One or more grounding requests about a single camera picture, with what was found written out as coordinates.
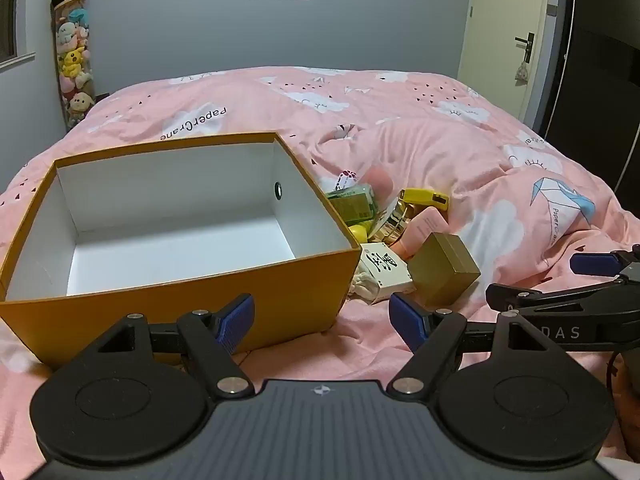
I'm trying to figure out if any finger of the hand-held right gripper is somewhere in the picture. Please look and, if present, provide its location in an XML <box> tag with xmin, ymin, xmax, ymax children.
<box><xmin>570</xmin><ymin>252</ymin><xmax>632</xmax><ymax>278</ymax></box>
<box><xmin>486</xmin><ymin>282</ymin><xmax>586</xmax><ymax>312</ymax></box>

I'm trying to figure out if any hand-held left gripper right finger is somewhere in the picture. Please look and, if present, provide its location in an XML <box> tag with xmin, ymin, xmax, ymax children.
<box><xmin>386</xmin><ymin>292</ymin><xmax>546</xmax><ymax>396</ymax></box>

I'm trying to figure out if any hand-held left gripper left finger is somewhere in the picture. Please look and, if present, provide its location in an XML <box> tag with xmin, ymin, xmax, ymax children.
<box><xmin>96</xmin><ymin>293</ymin><xmax>256</xmax><ymax>399</ymax></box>

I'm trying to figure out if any orange cardboard box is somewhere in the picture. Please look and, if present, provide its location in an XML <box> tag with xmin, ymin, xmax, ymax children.
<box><xmin>0</xmin><ymin>131</ymin><xmax>362</xmax><ymax>368</ymax></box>

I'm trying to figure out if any pink round case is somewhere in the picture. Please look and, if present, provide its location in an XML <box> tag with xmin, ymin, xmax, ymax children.
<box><xmin>362</xmin><ymin>167</ymin><xmax>397</xmax><ymax>202</ymax></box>

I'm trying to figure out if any person's right forearm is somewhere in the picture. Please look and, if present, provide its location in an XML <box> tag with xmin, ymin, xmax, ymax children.
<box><xmin>614</xmin><ymin>347</ymin><xmax>640</xmax><ymax>461</ymax></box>

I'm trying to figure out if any white box with black character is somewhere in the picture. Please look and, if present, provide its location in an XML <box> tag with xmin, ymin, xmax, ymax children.
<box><xmin>358</xmin><ymin>242</ymin><xmax>416</xmax><ymax>306</ymax></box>

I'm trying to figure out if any white cloth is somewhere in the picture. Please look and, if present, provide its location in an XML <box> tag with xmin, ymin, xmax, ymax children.
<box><xmin>347</xmin><ymin>269</ymin><xmax>381</xmax><ymax>304</ymax></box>

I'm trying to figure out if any gold square box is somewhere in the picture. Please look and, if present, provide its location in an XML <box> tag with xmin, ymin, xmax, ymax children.
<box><xmin>407</xmin><ymin>232</ymin><xmax>482</xmax><ymax>309</ymax></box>

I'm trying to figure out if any yellow stapler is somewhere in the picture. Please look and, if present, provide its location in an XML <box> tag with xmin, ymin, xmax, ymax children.
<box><xmin>399</xmin><ymin>188</ymin><xmax>451</xmax><ymax>211</ymax></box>

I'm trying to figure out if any green box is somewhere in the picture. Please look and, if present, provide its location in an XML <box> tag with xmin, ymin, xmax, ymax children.
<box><xmin>326</xmin><ymin>183</ymin><xmax>379</xmax><ymax>226</ymax></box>

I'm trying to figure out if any red and white packet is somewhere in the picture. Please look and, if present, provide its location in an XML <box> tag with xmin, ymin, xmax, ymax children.
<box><xmin>332</xmin><ymin>170</ymin><xmax>361</xmax><ymax>192</ymax></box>

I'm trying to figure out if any pink printed blanket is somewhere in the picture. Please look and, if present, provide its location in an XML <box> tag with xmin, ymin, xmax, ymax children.
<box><xmin>0</xmin><ymin>66</ymin><xmax>640</xmax><ymax>463</ymax></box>

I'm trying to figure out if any dark wardrobe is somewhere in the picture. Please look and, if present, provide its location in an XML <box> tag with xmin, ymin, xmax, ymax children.
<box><xmin>544</xmin><ymin>0</ymin><xmax>640</xmax><ymax>196</ymax></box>

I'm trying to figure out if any cream door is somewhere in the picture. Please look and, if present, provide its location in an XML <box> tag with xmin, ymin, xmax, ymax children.
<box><xmin>459</xmin><ymin>0</ymin><xmax>557</xmax><ymax>126</ymax></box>

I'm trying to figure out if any clear tube of plush toys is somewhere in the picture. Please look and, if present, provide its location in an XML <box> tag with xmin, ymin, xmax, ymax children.
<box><xmin>50</xmin><ymin>0</ymin><xmax>97</xmax><ymax>130</ymax></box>

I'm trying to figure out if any window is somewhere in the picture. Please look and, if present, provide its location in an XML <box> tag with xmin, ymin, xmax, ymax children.
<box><xmin>0</xmin><ymin>0</ymin><xmax>37</xmax><ymax>69</ymax></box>

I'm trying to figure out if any black cable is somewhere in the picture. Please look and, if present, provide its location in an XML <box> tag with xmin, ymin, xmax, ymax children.
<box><xmin>604</xmin><ymin>347</ymin><xmax>623</xmax><ymax>401</ymax></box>

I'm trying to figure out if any black door handle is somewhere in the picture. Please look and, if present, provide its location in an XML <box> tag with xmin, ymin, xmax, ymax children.
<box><xmin>514</xmin><ymin>32</ymin><xmax>535</xmax><ymax>64</ymax></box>

